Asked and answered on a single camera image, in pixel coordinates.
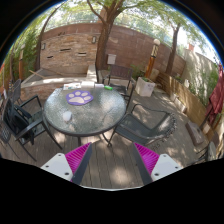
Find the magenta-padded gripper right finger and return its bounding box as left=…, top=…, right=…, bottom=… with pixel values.
left=131, top=142, right=184, bottom=186

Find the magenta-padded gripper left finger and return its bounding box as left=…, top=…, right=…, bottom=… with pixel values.
left=40, top=142, right=94, bottom=186

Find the purple paw-print mouse pad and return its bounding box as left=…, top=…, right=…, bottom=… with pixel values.
left=65, top=89, right=95, bottom=107

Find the black metal armchair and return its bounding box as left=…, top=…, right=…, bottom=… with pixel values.
left=107, top=103, right=178, bottom=149
left=7, top=78, right=24, bottom=104
left=1, top=94, right=64, bottom=163
left=102, top=64, right=136, bottom=101

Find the colourful printed paper sheet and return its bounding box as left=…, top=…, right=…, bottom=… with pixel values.
left=63, top=83, right=83, bottom=91

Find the white square planter box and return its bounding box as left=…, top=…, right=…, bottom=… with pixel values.
left=134, top=76, right=157, bottom=98

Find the raised stone planter bed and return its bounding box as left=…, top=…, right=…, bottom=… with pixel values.
left=20, top=63, right=98, bottom=101

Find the dark red folded umbrella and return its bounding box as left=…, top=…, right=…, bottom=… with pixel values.
left=204, top=64, right=224, bottom=126

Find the white closed book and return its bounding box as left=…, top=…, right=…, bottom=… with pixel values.
left=80, top=80, right=96, bottom=89

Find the wooden stick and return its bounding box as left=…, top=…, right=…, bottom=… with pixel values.
left=28, top=69, right=46, bottom=80

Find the slim straight tree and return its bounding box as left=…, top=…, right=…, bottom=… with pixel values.
left=165, top=13, right=183, bottom=76

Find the thin leaning tree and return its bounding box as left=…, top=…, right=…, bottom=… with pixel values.
left=34, top=3, right=64, bottom=71

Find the large forked tree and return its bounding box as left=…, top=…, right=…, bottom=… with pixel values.
left=87, top=0, right=134, bottom=71

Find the wooden globe lamp post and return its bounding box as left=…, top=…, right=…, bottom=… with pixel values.
left=145, top=38, right=162, bottom=79

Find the grey wall utility box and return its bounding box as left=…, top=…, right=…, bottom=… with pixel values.
left=106, top=53, right=118, bottom=66

